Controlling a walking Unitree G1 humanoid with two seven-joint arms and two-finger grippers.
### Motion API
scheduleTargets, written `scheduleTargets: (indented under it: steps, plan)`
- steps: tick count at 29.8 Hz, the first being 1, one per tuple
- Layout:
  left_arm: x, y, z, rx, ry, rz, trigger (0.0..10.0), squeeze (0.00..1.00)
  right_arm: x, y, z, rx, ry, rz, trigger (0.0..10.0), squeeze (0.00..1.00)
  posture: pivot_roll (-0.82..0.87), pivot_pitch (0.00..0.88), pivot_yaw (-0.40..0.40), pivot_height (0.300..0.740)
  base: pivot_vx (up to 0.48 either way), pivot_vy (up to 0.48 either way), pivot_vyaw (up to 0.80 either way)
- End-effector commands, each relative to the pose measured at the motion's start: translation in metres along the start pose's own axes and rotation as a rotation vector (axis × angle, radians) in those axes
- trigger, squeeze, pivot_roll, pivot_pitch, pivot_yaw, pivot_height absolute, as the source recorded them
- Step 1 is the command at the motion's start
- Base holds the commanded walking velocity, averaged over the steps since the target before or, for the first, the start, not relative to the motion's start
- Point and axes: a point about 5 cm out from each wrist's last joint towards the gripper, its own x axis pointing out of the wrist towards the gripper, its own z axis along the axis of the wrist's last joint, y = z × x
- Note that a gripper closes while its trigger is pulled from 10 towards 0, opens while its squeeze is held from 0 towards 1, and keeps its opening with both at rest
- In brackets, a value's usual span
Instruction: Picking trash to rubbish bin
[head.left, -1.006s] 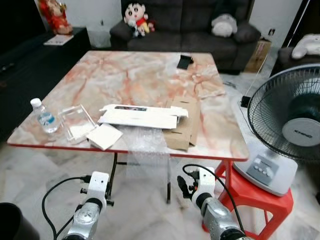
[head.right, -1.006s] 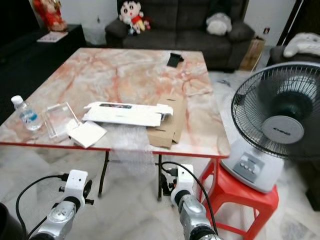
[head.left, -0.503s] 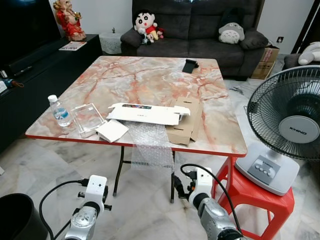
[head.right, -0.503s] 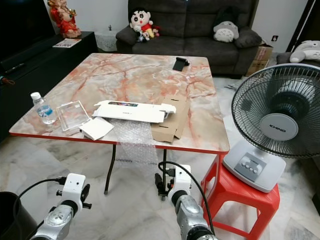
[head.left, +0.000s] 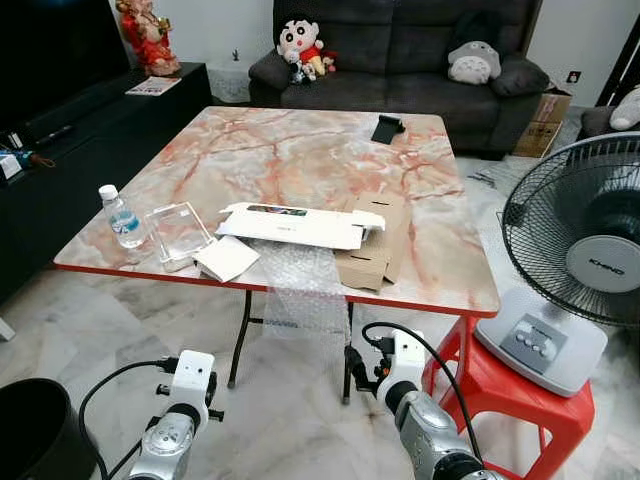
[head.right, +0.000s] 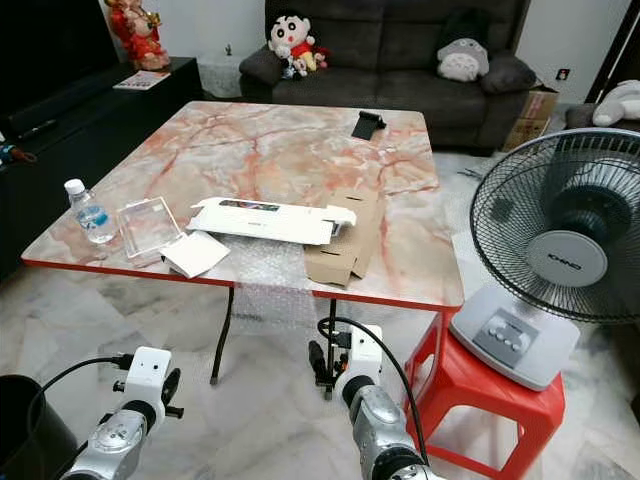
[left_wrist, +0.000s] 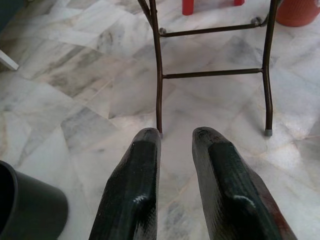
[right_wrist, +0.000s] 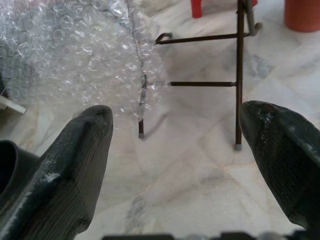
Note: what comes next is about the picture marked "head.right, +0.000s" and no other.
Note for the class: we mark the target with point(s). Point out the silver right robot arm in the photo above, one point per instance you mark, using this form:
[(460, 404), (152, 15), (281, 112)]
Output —
[(385, 425)]

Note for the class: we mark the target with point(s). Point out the black round rubbish bin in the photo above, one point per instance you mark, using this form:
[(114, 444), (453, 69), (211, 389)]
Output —
[(35, 430)]

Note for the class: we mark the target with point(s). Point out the open brown cardboard box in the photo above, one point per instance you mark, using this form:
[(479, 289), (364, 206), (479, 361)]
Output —
[(345, 258)]

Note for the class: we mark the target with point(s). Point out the long white flat box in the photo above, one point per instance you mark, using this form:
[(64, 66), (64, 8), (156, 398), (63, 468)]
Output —
[(270, 222)]

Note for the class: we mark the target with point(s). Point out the red plastic stool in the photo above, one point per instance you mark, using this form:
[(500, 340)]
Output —
[(490, 400)]

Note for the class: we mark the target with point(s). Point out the clear plastic tray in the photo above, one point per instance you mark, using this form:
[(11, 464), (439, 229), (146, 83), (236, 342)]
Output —
[(150, 230)]

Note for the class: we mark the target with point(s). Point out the clear plastic water bottle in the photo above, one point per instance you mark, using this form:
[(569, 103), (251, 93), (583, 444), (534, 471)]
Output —
[(92, 218)]

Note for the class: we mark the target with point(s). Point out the marble pattern folding table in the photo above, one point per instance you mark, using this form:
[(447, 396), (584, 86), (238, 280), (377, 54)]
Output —
[(280, 155)]

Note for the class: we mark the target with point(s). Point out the grey black electric fan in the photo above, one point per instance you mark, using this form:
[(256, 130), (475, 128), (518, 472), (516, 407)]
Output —
[(560, 265)]

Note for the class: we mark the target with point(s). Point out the black low TV console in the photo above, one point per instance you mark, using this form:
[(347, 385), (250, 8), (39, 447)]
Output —
[(80, 150)]

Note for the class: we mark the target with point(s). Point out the dark grey fabric sofa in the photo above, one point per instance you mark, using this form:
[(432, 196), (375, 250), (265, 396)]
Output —
[(380, 90)]

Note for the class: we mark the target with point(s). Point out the white lace basket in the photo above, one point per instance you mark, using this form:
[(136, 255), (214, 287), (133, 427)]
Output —
[(218, 76)]

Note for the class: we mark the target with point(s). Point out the brown carton with red print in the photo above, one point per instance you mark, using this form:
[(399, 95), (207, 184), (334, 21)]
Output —
[(532, 120)]

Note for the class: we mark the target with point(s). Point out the red white booklet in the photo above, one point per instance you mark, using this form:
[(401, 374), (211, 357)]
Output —
[(141, 80)]

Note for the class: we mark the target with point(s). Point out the long black soundbar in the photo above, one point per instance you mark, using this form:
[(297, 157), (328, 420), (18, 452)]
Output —
[(55, 100)]

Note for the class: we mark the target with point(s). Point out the cartoon boy plush doll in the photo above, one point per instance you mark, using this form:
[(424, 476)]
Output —
[(295, 45)]

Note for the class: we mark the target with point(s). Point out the grey white round plush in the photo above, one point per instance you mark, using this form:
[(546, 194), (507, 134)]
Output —
[(463, 63)]

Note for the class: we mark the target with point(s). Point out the dark grey cushion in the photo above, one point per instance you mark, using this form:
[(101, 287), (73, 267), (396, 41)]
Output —
[(510, 75)]

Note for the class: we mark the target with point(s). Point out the red gold figurine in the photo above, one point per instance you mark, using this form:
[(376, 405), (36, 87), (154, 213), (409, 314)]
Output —
[(138, 35)]

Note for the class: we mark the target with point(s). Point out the black flat television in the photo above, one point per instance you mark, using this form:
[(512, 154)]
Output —
[(50, 35)]

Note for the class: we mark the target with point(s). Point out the white plush toy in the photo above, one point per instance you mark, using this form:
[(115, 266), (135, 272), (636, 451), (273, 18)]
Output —
[(618, 103)]

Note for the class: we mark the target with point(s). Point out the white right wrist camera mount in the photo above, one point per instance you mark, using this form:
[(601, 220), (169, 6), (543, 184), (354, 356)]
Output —
[(365, 352)]

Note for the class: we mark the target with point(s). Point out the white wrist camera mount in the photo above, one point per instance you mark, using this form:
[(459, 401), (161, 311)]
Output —
[(148, 372), (365, 352)]

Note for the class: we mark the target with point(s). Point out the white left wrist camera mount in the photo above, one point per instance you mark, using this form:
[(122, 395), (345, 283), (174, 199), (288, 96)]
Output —
[(148, 372)]

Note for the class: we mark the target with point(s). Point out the wall power socket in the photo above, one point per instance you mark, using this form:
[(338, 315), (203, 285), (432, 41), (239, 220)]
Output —
[(563, 74)]

